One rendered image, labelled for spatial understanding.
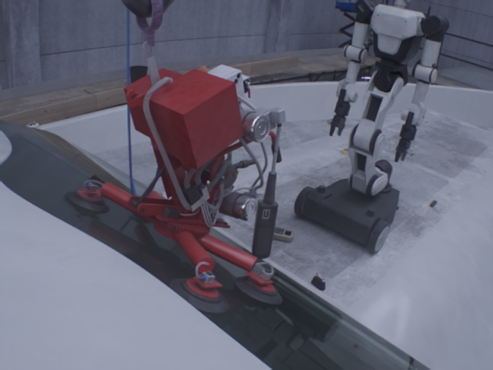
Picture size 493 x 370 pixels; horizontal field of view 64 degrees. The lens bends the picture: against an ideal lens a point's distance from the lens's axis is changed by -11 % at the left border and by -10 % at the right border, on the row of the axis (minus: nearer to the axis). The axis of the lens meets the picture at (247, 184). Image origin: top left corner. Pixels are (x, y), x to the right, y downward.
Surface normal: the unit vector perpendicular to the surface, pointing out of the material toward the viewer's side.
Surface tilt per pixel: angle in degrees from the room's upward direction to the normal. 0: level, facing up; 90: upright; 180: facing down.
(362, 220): 45
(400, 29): 90
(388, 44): 90
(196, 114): 90
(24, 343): 21
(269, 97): 90
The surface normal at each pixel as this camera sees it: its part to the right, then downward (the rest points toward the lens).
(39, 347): 0.37, -0.91
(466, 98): 0.18, 0.48
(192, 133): 0.72, 0.39
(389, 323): 0.30, -0.74
